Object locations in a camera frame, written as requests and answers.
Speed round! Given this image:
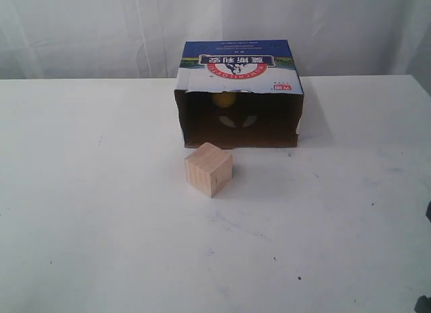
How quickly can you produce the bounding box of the yellow tennis ball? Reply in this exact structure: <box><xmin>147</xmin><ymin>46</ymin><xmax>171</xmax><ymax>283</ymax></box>
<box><xmin>211</xmin><ymin>92</ymin><xmax>236</xmax><ymax>108</ymax></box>

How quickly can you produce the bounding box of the dark robot arm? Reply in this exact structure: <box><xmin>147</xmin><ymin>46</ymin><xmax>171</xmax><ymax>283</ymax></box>
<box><xmin>413</xmin><ymin>203</ymin><xmax>431</xmax><ymax>313</ymax></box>

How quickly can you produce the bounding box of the light wooden cube block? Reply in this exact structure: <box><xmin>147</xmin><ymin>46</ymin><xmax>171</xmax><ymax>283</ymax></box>
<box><xmin>185</xmin><ymin>142</ymin><xmax>233</xmax><ymax>198</ymax></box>

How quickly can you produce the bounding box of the blue white cardboard box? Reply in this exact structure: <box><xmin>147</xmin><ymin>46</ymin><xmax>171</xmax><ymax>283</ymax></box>
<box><xmin>174</xmin><ymin>40</ymin><xmax>304</xmax><ymax>149</ymax></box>

